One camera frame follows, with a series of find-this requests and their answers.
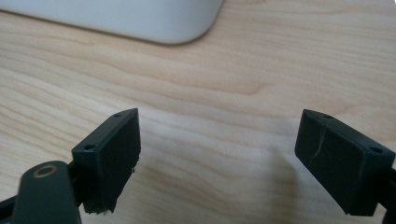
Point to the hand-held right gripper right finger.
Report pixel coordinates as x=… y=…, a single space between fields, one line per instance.
x=339 y=168

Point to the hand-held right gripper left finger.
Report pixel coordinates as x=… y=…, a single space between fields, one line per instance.
x=109 y=168

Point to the white plastic bin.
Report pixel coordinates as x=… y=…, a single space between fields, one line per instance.
x=124 y=18

